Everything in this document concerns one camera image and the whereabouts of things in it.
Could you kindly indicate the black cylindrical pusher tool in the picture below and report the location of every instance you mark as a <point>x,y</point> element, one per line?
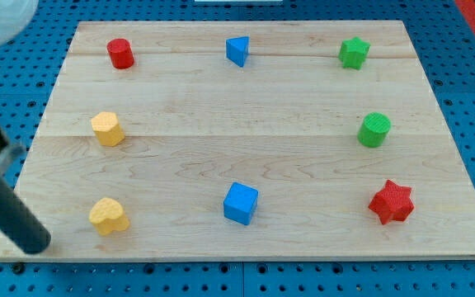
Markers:
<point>16,220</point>

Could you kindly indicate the yellow heart block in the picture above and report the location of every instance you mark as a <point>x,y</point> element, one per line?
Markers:
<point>108,216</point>

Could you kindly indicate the blue cube block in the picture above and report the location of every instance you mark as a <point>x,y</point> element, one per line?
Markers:
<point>240,203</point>

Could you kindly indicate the yellow hexagon block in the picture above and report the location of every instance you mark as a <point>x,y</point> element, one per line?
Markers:
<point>107,129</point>

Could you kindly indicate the red cylinder block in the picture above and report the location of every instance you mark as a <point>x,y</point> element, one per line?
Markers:
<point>120,53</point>

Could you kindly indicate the wooden board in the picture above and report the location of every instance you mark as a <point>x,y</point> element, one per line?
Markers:
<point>285,124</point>

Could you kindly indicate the blue triangle block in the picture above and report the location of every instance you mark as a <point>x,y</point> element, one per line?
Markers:
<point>237,50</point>

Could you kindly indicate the green cylinder block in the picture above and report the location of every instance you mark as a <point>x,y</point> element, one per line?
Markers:
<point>374,129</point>

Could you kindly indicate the green star block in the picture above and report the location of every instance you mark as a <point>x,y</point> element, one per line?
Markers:
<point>353,52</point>

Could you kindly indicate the red star block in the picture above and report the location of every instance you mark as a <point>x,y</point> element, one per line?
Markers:
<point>392,203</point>

